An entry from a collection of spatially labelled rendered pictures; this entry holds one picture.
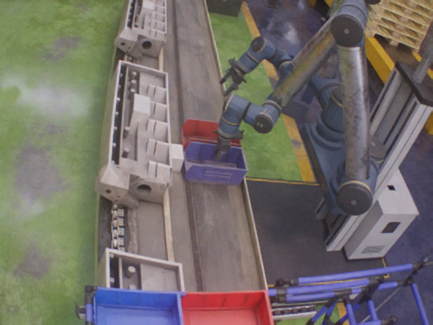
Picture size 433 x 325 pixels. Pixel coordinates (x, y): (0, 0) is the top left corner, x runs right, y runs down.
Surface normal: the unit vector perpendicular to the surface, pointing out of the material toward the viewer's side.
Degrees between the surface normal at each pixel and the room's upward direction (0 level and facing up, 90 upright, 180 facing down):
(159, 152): 31
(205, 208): 0
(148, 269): 10
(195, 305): 88
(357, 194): 84
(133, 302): 88
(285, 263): 0
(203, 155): 88
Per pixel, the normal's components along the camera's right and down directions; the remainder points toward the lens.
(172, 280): 0.43, -0.69
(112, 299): 0.13, 0.66
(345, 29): -0.38, 0.54
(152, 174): 0.44, -0.42
